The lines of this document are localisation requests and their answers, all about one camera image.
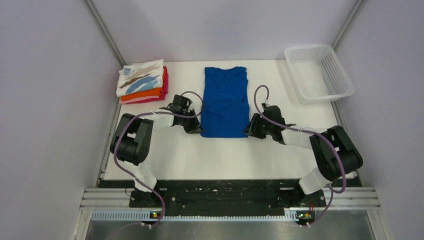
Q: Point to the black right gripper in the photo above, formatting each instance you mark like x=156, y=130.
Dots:
x=252, y=128

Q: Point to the aluminium frame rail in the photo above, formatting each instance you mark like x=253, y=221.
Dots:
x=353, y=198

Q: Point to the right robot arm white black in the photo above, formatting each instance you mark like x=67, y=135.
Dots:
x=333, y=150

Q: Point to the orange folded t-shirt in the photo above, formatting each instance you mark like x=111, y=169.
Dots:
x=145, y=92

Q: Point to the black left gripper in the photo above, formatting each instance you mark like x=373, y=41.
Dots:
x=195, y=127

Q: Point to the pink folded t-shirt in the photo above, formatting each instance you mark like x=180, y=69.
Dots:
x=164, y=89

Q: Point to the blue printed t-shirt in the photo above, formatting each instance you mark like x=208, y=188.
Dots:
x=226, y=108

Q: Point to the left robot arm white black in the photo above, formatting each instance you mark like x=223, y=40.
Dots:
x=131, y=141

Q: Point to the white folded printed t-shirt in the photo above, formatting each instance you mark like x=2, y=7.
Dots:
x=140, y=77

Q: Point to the white plastic basket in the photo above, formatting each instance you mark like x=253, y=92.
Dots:
x=317, y=74

